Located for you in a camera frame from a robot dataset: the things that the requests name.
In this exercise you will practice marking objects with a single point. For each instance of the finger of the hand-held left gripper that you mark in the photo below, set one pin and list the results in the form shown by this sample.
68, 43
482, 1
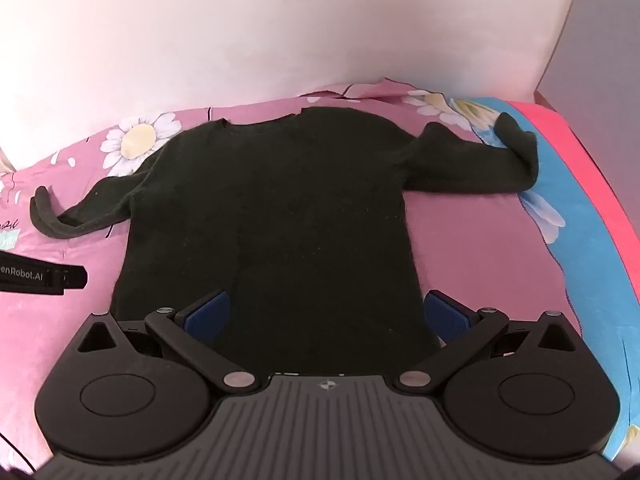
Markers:
75, 278

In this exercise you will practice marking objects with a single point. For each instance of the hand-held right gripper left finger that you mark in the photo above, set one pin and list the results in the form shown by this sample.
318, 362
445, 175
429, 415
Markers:
212, 312

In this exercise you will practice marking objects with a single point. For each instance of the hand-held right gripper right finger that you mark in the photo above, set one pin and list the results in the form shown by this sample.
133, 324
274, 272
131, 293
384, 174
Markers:
445, 316

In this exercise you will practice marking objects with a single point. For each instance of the black knit sweater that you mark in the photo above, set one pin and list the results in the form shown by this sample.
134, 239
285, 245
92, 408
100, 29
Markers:
280, 200

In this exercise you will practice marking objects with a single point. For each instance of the pink and blue floral bedsheet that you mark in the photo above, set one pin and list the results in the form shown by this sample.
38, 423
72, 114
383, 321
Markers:
450, 240

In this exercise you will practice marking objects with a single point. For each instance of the grey furniture panel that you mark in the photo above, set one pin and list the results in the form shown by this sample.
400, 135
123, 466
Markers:
600, 60

